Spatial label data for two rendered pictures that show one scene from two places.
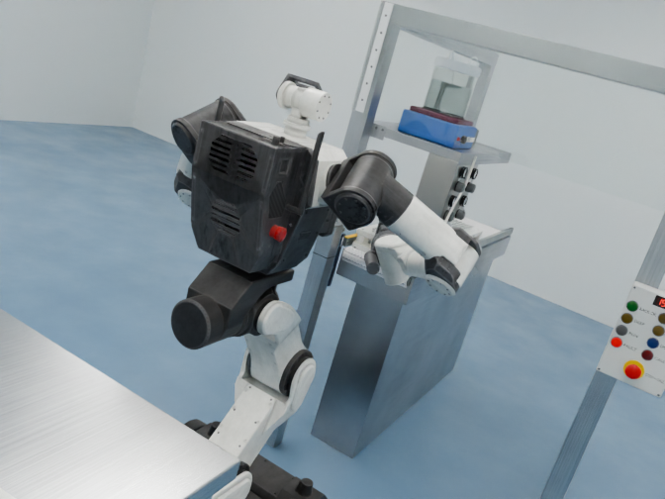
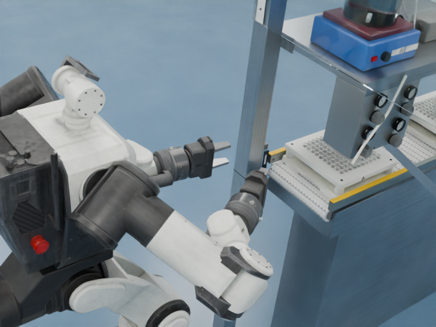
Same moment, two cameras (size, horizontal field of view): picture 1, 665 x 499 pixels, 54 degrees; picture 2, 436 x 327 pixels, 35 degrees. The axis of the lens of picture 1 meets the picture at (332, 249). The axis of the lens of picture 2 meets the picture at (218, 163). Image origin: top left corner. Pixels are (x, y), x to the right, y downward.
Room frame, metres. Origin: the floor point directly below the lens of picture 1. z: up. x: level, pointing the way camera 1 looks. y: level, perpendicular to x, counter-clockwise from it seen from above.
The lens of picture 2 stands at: (0.49, -0.60, 2.02)
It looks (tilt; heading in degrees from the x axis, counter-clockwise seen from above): 35 degrees down; 24
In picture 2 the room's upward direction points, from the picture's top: 7 degrees clockwise
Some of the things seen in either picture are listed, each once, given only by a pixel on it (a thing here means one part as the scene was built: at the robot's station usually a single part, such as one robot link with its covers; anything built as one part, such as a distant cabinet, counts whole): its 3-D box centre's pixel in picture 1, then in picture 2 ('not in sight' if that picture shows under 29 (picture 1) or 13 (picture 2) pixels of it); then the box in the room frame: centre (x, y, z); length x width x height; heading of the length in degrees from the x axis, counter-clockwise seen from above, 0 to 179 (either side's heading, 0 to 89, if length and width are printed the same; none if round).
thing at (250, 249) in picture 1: (265, 191); (52, 183); (1.43, 0.18, 1.11); 0.34 x 0.30 x 0.36; 64
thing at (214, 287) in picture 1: (232, 300); (46, 279); (1.40, 0.19, 0.84); 0.28 x 0.13 x 0.18; 154
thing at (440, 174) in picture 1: (445, 185); (372, 108); (2.15, -0.30, 1.12); 0.22 x 0.11 x 0.20; 154
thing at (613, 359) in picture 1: (647, 339); not in sight; (1.66, -0.87, 0.95); 0.17 x 0.06 x 0.26; 64
